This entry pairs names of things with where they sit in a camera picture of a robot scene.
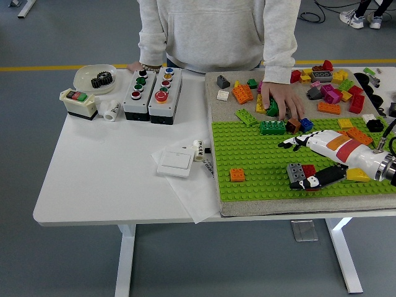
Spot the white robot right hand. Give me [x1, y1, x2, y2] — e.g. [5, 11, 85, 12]
[286, 129, 386, 191]

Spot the person's right hand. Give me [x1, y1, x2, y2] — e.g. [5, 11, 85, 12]
[127, 61, 146, 74]

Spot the person's left hand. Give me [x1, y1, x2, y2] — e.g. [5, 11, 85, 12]
[260, 80, 306, 121]

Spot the dark green tall brick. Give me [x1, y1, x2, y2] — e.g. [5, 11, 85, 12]
[265, 98, 279, 118]

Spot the red two-by-four brick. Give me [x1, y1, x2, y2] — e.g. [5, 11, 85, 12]
[301, 164, 318, 192]
[349, 94, 366, 114]

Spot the green studded baseplate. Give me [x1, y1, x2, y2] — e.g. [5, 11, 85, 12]
[211, 117, 396, 202]

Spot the brown two-by-two brick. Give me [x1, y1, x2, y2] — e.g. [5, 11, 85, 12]
[285, 118, 303, 134]

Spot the yellow curved brick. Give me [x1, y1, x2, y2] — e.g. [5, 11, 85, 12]
[346, 168, 371, 183]

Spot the dark green two-by-four brick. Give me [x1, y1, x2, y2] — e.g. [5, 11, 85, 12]
[259, 120, 287, 136]

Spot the blue two-by-two brick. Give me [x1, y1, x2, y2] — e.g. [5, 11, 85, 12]
[299, 118, 315, 133]

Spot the black round brick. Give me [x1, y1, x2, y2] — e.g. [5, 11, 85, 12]
[366, 119, 386, 133]

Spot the lime green two-by-four brick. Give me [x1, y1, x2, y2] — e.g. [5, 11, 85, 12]
[235, 109, 259, 127]

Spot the grey upturned two-by-four brick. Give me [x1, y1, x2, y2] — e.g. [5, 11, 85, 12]
[310, 71, 334, 83]

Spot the yellow two-by-four brick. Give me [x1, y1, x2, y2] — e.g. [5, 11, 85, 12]
[331, 69, 350, 84]

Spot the orange two-by-two brick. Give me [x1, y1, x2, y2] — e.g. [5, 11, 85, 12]
[230, 168, 246, 183]

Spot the black metal gear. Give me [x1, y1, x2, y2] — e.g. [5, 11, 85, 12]
[90, 74, 108, 90]
[98, 71, 114, 87]

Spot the grey four-button control box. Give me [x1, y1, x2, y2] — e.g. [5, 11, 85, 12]
[123, 69, 157, 121]

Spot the grey emergency-stop control box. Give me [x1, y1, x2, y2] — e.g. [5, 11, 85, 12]
[148, 66, 183, 126]

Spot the white pipe tee fitting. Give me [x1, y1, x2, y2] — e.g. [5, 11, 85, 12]
[95, 99, 121, 122]

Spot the white bowl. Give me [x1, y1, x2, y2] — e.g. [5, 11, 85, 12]
[72, 64, 119, 95]

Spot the black cup tray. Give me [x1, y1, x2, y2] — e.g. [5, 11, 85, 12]
[353, 72, 385, 106]

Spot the grey-brown mat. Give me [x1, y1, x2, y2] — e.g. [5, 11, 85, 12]
[204, 67, 396, 217]

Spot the person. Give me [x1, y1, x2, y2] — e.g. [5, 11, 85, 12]
[339, 0, 396, 30]
[127, 0, 306, 121]

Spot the silver floor plate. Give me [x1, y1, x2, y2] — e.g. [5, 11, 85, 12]
[290, 219, 319, 242]

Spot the small white labelled tube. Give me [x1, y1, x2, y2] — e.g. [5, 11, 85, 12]
[192, 139, 207, 163]

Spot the white table leg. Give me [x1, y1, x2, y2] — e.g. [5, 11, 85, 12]
[113, 223, 137, 295]
[324, 216, 364, 294]

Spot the white table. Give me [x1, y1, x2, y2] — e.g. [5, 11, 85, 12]
[32, 66, 396, 295]

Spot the white paper sheet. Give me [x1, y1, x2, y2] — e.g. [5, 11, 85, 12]
[150, 145, 223, 224]

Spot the cream red-green switch box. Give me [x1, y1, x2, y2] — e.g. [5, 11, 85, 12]
[59, 87, 97, 122]

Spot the black floor cable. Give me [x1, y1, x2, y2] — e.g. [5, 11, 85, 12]
[298, 0, 327, 23]

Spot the white wall switch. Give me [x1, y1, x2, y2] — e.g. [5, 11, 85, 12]
[156, 147, 194, 179]

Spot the white table foot frame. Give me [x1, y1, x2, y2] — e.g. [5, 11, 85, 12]
[8, 0, 38, 19]

